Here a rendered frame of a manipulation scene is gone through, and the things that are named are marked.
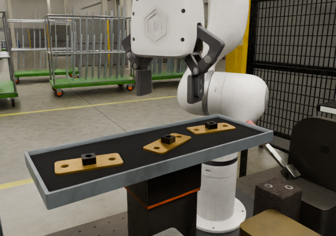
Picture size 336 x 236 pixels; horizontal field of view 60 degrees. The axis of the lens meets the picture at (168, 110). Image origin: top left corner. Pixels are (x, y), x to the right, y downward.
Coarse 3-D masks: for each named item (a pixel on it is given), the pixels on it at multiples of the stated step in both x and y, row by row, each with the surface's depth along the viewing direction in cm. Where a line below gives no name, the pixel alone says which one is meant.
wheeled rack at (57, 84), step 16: (48, 16) 603; (80, 16) 630; (96, 16) 644; (112, 16) 659; (128, 16) 675; (48, 32) 610; (48, 48) 701; (48, 64) 710; (64, 80) 702; (80, 80) 702; (96, 80) 702; (112, 80) 702; (128, 80) 711
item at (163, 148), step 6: (162, 138) 45; (168, 138) 44; (174, 138) 45; (180, 138) 47; (186, 138) 47; (150, 144) 44; (156, 144) 44; (162, 144) 44; (168, 144) 44; (174, 144) 44; (180, 144) 45; (150, 150) 42; (156, 150) 42; (162, 150) 42; (168, 150) 42
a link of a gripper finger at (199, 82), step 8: (208, 56) 37; (200, 64) 38; (208, 64) 38; (200, 72) 38; (192, 80) 39; (200, 80) 39; (192, 88) 39; (200, 88) 40; (192, 96) 40; (200, 96) 40
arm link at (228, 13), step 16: (224, 0) 71; (240, 0) 71; (208, 16) 76; (224, 16) 71; (240, 16) 72; (224, 32) 72; (240, 32) 73; (208, 48) 73; (224, 48) 73; (208, 80) 73; (192, 112) 77
